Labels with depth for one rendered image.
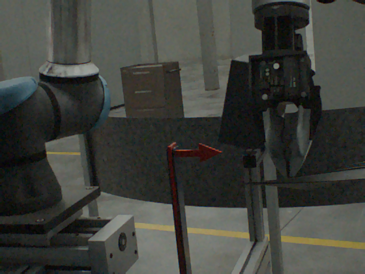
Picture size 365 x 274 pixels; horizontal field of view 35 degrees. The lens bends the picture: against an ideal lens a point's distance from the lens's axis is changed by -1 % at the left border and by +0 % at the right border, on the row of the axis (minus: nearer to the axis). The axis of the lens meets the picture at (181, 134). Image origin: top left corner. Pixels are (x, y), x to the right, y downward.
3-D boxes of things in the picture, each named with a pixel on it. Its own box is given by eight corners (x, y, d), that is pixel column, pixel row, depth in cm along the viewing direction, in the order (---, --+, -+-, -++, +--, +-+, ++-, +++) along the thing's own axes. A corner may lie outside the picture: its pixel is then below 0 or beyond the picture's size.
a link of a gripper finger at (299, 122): (283, 177, 71) (280, 102, 72) (289, 179, 77) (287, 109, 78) (309, 177, 70) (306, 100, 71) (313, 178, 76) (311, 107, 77)
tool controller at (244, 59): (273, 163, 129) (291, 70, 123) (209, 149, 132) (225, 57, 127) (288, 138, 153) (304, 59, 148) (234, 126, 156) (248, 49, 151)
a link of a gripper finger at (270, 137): (257, 178, 72) (255, 104, 73) (266, 179, 78) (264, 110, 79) (283, 177, 71) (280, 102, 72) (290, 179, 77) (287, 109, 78)
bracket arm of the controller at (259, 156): (257, 168, 124) (255, 154, 123) (242, 168, 125) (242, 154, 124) (273, 143, 146) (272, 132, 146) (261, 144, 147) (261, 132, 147)
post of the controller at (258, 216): (262, 242, 127) (255, 154, 124) (249, 241, 128) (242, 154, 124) (265, 237, 130) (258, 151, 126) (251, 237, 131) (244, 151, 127)
